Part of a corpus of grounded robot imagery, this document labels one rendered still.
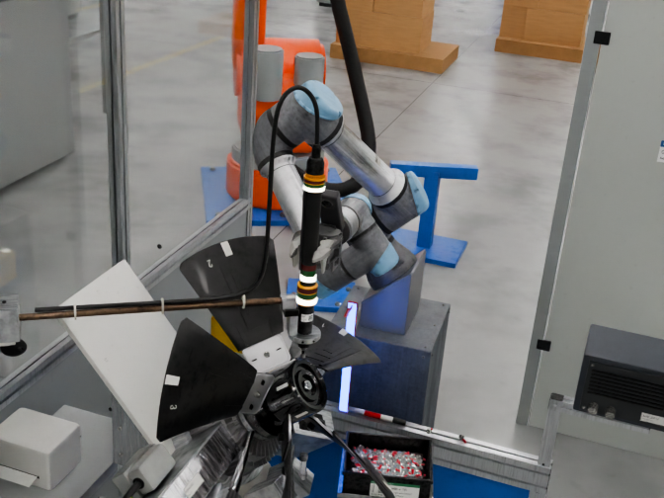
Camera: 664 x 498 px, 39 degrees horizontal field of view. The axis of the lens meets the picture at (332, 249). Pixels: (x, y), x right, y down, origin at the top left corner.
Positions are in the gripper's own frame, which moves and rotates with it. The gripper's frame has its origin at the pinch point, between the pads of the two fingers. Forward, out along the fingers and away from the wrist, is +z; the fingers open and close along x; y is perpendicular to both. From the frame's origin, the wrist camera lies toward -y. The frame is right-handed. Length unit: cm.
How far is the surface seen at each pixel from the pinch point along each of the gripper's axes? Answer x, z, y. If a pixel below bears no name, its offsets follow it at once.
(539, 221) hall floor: -11, -415, 144
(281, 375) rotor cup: -0.1, 9.4, 23.8
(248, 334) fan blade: 10.0, 3.6, 19.6
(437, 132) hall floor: 95, -565, 142
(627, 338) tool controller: -66, -40, 23
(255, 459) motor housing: 3.8, 11.7, 44.4
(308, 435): -2.4, -4.1, 46.5
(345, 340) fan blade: -3.2, -23.8, 31.8
